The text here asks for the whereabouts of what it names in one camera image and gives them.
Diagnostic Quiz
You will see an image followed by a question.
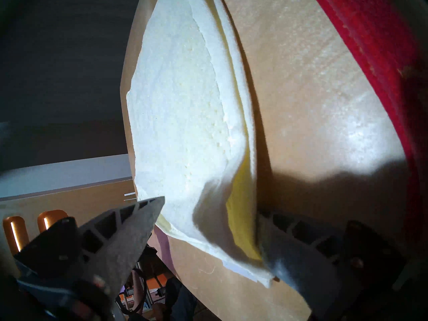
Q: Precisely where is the cream dotted towel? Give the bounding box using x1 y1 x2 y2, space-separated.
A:
126 0 278 289

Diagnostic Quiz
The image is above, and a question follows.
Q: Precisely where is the red towel with gold border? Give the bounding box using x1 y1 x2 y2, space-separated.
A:
308 0 428 250

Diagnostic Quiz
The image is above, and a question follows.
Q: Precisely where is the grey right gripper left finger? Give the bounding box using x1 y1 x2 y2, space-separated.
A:
13 196 166 292

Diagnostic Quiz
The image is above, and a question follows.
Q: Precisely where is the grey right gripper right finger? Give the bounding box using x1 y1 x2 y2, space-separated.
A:
257 210 407 317

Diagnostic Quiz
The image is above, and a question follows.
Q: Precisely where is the orange rounded chair back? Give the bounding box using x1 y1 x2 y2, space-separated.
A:
3 216 30 255
37 209 69 234

